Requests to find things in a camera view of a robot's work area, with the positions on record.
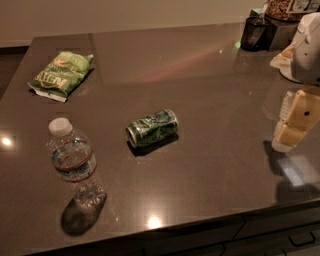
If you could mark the black mesh cup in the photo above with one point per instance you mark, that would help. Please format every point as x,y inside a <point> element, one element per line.
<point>254,33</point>

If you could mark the dark box with snacks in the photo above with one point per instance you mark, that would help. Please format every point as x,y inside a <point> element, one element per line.
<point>283,17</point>

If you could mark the green chip bag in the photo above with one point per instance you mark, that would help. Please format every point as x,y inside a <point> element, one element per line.
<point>61,76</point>

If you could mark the drawer handle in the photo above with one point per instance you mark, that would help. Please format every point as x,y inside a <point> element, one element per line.
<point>302,239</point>

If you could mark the green soda can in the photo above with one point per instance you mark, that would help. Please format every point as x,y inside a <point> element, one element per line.
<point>152,128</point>

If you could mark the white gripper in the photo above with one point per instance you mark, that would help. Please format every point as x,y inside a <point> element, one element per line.
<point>307,55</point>

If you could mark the clear plastic water bottle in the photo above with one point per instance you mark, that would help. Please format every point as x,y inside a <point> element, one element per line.
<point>75,163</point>

